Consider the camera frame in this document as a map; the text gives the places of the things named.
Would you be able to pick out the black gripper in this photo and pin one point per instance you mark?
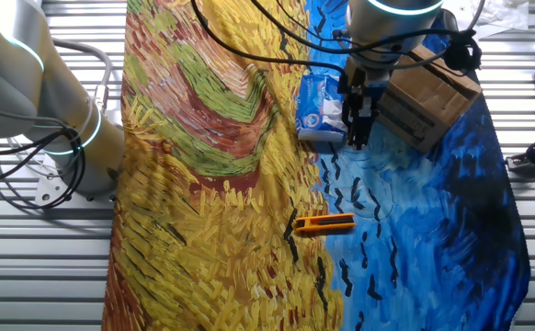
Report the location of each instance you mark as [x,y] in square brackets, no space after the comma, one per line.
[364,85]

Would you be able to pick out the brown cardboard box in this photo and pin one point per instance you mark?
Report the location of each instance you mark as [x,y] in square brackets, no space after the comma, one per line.
[433,96]

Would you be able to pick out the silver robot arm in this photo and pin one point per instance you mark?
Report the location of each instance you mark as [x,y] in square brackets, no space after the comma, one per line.
[65,106]

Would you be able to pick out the blue tissue pack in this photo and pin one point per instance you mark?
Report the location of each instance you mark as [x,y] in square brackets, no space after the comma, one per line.
[318,108]

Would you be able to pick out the orange utility knife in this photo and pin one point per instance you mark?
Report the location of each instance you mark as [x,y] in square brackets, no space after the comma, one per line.
[322,224]

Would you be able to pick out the yellow and blue painted cloth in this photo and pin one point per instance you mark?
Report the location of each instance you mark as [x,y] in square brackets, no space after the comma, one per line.
[231,207]

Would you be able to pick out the white crumpled paper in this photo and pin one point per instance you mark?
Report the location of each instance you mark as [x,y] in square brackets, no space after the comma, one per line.
[502,16]

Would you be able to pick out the silver bracket with black ties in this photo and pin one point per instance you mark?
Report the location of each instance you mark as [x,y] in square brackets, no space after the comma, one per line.
[531,158]

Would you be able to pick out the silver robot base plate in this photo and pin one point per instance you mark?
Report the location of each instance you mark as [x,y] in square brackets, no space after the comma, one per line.
[49,188]

